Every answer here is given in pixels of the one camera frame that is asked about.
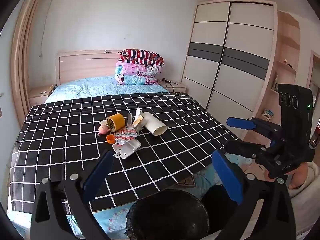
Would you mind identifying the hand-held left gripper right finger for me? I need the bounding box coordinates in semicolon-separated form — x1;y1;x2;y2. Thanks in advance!
211;150;297;240

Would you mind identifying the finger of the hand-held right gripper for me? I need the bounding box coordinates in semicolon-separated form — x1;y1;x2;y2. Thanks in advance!
226;116;283;141
223;141;266;160

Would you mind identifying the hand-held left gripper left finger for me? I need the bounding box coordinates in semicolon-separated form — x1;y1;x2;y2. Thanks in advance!
30;150;115;240

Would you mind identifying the white plastic case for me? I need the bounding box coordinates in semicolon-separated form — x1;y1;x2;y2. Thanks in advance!
112;139;142;159

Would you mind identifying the red white pill packet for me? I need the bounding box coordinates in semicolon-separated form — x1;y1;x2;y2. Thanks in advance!
114;135;132;147
120;125;138;139

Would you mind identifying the white yellow ointment tube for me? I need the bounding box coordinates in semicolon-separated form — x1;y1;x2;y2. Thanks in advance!
132;116;145;132

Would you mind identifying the white paper tube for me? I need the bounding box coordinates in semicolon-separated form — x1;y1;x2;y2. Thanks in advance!
142;112;168;137

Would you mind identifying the person's right forearm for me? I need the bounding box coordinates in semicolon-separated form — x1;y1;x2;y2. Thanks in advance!
289;160;320;205

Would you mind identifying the person's right hand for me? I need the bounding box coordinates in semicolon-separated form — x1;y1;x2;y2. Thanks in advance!
287;162;310;190

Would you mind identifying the blue white box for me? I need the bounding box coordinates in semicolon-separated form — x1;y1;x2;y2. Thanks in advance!
261;109;275;120

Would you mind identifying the pink toy figure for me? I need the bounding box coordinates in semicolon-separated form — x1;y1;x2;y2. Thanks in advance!
98;120;110;136

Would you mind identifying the yellow tape roll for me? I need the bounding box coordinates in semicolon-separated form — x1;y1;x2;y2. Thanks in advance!
106;113;125;132

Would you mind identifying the black white checked cloth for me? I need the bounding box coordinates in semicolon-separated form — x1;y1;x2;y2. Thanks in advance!
7;92;242;214

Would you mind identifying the light wooden nightstand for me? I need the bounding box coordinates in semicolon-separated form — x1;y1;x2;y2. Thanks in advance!
28;84;57;108
160;80;188;93

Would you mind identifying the white grey sliding wardrobe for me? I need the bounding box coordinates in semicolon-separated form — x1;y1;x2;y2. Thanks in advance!
181;1;278;140

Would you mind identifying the wooden open shelf unit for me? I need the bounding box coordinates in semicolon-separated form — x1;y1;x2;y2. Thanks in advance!
242;11;300;140

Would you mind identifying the blue folded quilt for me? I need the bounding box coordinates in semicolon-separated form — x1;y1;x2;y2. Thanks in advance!
115;74;160;85

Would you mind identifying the pink printed folded quilt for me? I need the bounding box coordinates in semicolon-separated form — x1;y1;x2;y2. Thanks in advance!
114;62;164;78

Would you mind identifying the light wooden headboard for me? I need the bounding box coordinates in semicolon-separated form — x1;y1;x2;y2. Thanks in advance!
55;50;130;87

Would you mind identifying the striped folded quilt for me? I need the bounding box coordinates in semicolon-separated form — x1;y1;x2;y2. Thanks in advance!
117;49;165;67

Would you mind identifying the beige curtain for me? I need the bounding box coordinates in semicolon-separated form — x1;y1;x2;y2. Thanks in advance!
11;0;48;120

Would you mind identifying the power strip with cables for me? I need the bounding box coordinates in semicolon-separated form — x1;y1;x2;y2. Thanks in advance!
160;77;178;90

